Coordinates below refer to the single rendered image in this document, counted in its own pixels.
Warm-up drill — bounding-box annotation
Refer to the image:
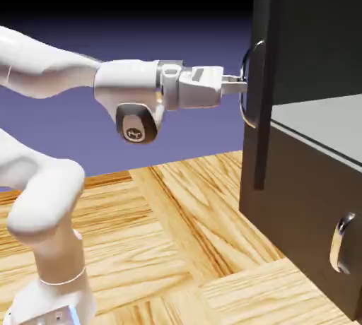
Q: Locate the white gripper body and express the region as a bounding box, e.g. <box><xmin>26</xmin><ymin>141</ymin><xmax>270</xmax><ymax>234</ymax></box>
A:
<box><xmin>177</xmin><ymin>66</ymin><xmax>224</xmax><ymax>110</ymax></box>

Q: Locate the curved metal door handle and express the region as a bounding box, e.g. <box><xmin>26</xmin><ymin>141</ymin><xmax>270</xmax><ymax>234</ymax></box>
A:
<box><xmin>239</xmin><ymin>40</ymin><xmax>266</xmax><ymax>129</ymax></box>

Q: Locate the dark cabinet door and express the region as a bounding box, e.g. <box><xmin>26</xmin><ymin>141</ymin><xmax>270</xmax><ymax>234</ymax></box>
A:
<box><xmin>243</xmin><ymin>0</ymin><xmax>286</xmax><ymax>191</ymax></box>

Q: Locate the dark cabinet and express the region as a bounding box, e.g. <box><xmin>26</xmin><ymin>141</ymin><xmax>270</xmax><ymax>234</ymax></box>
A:
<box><xmin>239</xmin><ymin>0</ymin><xmax>362</xmax><ymax>322</ymax></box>

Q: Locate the dark cabinet drawer front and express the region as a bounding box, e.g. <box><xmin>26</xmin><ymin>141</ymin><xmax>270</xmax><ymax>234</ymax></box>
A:
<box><xmin>239</xmin><ymin>124</ymin><xmax>362</xmax><ymax>322</ymax></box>

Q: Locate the curved metal drawer handle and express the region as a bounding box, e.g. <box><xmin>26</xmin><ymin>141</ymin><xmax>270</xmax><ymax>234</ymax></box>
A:
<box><xmin>329</xmin><ymin>212</ymin><xmax>356</xmax><ymax>274</ymax></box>

